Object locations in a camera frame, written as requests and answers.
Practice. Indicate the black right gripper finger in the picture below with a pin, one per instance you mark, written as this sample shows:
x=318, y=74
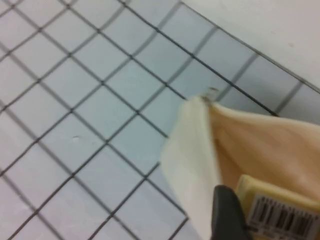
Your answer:
x=226, y=215

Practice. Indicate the cream eraser with barcode label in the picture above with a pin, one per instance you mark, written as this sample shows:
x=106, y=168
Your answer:
x=280, y=210

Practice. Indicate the cream canvas pencil case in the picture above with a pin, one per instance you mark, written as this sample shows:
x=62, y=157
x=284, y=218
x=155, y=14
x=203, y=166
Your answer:
x=190, y=155

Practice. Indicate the grey checkered tablecloth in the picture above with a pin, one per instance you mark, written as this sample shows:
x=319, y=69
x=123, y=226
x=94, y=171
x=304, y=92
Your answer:
x=75, y=100

